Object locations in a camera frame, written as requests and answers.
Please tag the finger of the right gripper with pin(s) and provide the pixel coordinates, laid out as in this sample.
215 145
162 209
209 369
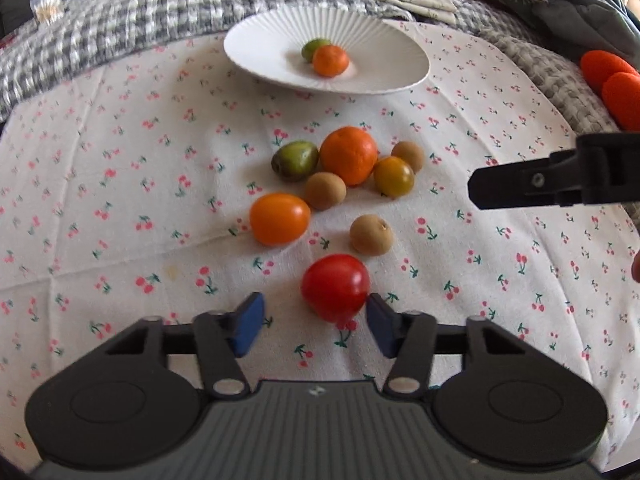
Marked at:
550 181

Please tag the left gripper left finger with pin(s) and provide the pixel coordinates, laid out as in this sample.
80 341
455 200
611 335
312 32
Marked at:
221 338

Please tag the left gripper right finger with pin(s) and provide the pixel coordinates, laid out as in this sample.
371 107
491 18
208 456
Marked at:
407 338

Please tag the red tomato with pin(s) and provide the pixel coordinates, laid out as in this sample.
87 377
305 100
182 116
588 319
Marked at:
336 287

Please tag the brown longan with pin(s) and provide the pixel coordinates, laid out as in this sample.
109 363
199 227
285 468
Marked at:
371 235
324 190
411 153

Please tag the orange oval tomato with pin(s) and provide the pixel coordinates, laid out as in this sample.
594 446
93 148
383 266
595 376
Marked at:
279 218

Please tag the yellow green tomato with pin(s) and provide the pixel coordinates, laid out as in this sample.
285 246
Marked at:
393 177

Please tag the small mandarin orange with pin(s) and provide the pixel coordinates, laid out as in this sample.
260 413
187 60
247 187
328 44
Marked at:
330 61

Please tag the small green kiwi fruit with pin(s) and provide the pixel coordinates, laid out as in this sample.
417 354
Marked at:
312 46

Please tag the person's right hand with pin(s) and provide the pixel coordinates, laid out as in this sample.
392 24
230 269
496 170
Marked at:
617 84

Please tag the cherry print tablecloth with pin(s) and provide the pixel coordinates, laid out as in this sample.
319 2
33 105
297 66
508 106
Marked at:
126 193

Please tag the green fruit beside orange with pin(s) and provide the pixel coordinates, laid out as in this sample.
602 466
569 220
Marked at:
295 161

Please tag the large mandarin orange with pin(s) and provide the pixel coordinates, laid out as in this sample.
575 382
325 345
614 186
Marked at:
350 153

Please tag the white ribbed plate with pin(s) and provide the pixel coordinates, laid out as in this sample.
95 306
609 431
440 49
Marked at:
383 58

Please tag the grey checkered blanket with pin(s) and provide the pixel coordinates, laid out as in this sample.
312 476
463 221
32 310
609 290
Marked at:
94 32

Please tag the clear plastic snack bag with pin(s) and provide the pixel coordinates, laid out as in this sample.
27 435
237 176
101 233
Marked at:
47 11

